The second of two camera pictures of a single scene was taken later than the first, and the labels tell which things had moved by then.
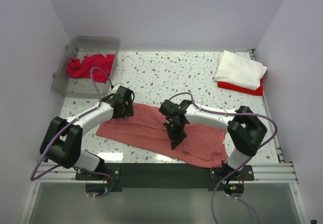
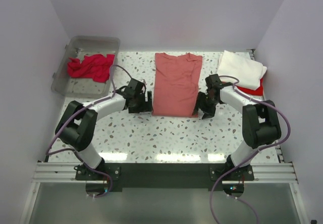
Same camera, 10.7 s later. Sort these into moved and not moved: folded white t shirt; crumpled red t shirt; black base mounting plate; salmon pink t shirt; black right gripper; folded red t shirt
Moved: black right gripper; salmon pink t shirt
Not moved: crumpled red t shirt; folded red t shirt; folded white t shirt; black base mounting plate
